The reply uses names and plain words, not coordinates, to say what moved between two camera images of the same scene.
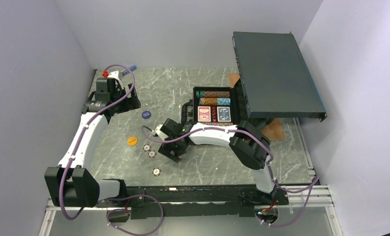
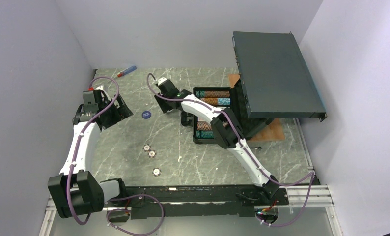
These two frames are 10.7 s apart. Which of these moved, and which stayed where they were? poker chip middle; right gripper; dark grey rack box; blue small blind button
Moved: right gripper
Stayed: poker chip middle; blue small blind button; dark grey rack box
